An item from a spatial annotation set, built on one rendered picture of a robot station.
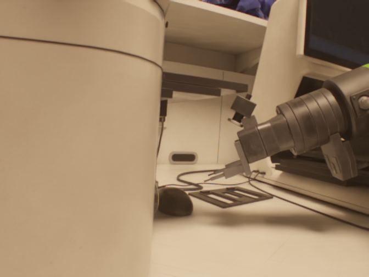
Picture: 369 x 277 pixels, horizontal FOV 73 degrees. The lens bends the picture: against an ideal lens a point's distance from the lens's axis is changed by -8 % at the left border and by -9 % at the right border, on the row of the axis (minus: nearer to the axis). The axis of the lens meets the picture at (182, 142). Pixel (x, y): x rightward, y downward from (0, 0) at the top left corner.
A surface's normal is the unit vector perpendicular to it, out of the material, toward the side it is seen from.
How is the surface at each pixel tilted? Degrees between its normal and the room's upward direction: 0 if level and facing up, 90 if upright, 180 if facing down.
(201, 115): 90
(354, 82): 60
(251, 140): 90
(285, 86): 90
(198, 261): 0
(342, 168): 110
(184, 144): 90
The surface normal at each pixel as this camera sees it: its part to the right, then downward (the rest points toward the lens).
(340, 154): -0.21, 0.05
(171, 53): 0.40, 0.08
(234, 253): 0.07, -1.00
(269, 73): -0.92, -0.04
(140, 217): 0.87, 0.10
